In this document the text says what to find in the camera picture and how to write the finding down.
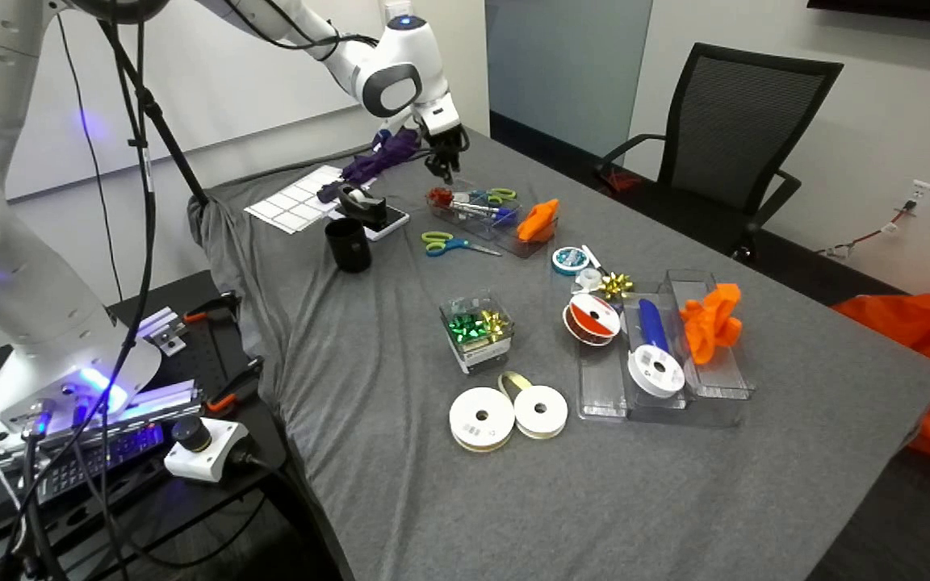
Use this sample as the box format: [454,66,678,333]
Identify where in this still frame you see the teal tape roll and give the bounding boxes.
[550,244,596,277]

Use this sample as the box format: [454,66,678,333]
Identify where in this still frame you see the black tripod pole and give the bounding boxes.
[96,13,214,208]

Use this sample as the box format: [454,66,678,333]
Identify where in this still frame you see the small silver device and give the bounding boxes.
[125,304,189,362]

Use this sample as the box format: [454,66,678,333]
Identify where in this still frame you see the black wall screen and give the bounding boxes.
[803,0,930,28]

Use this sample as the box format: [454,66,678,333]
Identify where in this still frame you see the blue ribbon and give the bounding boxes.
[636,297,673,353]

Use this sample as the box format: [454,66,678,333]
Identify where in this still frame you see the white spool in tray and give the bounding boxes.
[624,344,690,403]

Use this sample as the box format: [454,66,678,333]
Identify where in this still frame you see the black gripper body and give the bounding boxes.
[423,120,470,165]

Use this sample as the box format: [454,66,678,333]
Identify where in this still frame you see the green gift bow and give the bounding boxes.
[441,308,484,350]

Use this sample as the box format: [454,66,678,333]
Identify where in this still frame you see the large white ribbon spool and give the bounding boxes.
[445,386,516,455]

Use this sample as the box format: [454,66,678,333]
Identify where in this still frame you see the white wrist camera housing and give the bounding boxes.
[416,93,464,140]

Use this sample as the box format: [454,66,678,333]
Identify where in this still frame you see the clear box of bows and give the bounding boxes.
[439,291,516,379]

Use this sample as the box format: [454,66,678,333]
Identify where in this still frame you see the thin wall outlet cable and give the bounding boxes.
[816,196,920,263]

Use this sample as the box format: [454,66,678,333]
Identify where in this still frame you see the small white tape roll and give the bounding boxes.
[572,266,606,297]

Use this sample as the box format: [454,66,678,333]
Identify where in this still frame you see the small white ribbon spool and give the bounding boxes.
[493,370,574,446]

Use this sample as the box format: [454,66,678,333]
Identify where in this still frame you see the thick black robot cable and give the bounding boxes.
[10,20,163,581]

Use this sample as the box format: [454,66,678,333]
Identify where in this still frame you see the black mug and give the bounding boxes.
[324,218,376,276]

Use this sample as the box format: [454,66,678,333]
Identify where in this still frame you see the orange ribbon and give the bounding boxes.
[678,282,750,370]

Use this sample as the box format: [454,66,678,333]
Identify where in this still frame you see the white label sheet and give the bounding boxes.
[241,161,348,240]

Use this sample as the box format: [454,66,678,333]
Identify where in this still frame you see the grey tablecloth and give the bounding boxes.
[185,117,930,581]

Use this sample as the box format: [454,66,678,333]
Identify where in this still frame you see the black office chair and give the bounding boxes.
[590,38,847,263]

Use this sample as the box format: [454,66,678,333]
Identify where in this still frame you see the white box black knob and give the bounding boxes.
[163,413,250,484]

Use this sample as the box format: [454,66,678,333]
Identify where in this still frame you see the gold gift bow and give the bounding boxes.
[596,267,640,304]
[476,308,511,344]

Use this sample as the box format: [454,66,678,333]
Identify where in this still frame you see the orange gift bow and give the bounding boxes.
[513,196,564,250]

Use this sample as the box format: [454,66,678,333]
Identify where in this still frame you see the red ribbon spool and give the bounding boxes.
[558,291,626,353]

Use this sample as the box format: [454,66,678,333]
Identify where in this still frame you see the purple folding umbrella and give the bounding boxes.
[316,126,425,208]

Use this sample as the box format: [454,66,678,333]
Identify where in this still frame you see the black side cart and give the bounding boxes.
[0,267,316,581]

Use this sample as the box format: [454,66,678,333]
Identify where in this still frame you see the clear plastic box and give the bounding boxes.
[425,178,568,260]

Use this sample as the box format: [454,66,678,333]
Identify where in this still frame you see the frosted glass panel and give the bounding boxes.
[484,0,657,159]

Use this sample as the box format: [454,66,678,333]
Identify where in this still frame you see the orange handled pliers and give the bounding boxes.
[177,297,241,331]
[205,366,265,419]

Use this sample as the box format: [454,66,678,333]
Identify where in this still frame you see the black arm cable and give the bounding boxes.
[219,0,382,58]

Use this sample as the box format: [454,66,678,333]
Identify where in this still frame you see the grey electronics unit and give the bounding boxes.
[0,374,205,512]

